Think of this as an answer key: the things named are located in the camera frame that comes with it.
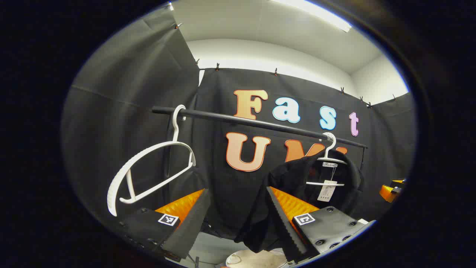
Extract black clothes rack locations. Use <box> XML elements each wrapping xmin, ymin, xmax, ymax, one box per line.
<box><xmin>152</xmin><ymin>106</ymin><xmax>369</xmax><ymax>170</ymax></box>

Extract white ribbed empty hanger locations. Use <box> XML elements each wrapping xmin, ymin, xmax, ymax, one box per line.
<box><xmin>107</xmin><ymin>105</ymin><xmax>196</xmax><ymax>217</ymax></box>

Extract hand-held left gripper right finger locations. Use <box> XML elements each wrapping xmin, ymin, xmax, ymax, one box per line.
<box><xmin>266</xmin><ymin>185</ymin><xmax>377</xmax><ymax>265</ymax></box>

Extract white laundry hamper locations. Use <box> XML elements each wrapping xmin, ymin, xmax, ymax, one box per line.
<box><xmin>226</xmin><ymin>249</ymin><xmax>289</xmax><ymax>268</ymax></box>

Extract black knit sweater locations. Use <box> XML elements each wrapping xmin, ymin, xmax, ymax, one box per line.
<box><xmin>234</xmin><ymin>150</ymin><xmax>365</xmax><ymax>253</ymax></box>

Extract white garment hang tag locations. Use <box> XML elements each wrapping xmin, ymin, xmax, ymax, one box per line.
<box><xmin>317</xmin><ymin>180</ymin><xmax>338</xmax><ymax>202</ymax></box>

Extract row of backdrop clips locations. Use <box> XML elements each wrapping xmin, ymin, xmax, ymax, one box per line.
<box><xmin>175</xmin><ymin>22</ymin><xmax>398</xmax><ymax>109</ymax></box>

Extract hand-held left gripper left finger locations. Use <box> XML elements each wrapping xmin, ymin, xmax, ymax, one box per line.
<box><xmin>118</xmin><ymin>188</ymin><xmax>212</xmax><ymax>261</ymax></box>

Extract black backdrop cloth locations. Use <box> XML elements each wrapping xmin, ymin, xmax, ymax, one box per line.
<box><xmin>61</xmin><ymin>7</ymin><xmax>416</xmax><ymax>239</ymax></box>

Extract white hanger with crossbar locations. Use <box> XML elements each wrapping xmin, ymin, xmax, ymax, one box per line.
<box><xmin>306</xmin><ymin>132</ymin><xmax>348</xmax><ymax>186</ymax></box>

